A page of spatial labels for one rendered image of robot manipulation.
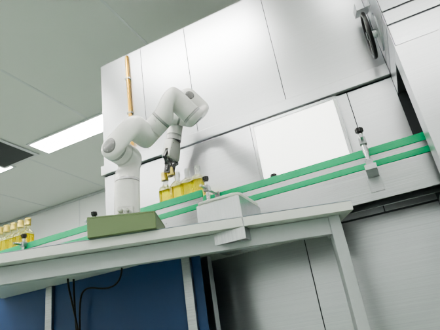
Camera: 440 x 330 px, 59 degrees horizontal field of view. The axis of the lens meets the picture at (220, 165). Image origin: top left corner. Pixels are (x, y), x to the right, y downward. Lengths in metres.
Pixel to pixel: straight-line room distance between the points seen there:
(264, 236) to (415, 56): 0.81
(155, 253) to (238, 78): 1.14
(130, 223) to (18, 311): 1.03
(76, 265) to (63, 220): 5.48
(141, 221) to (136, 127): 0.35
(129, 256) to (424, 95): 1.13
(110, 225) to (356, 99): 1.21
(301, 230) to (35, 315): 1.34
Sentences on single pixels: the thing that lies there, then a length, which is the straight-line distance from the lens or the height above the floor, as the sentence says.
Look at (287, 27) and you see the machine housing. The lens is 2.23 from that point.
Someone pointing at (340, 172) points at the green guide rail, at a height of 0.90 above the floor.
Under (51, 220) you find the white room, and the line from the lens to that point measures 7.13.
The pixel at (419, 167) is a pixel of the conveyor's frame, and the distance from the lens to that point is 1.57.
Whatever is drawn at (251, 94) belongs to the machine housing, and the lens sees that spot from 2.09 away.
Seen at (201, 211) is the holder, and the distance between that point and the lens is 1.42.
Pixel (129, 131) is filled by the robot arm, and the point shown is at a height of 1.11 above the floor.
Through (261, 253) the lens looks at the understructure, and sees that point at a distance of 1.82.
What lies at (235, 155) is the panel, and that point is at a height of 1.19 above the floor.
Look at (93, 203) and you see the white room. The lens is 6.56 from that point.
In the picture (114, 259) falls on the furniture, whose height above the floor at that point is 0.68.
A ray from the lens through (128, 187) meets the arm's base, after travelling 1.49.
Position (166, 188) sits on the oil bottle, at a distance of 1.90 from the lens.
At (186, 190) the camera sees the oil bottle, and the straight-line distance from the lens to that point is 1.84.
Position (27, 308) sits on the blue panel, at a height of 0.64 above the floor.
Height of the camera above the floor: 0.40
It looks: 23 degrees up
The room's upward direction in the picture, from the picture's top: 9 degrees counter-clockwise
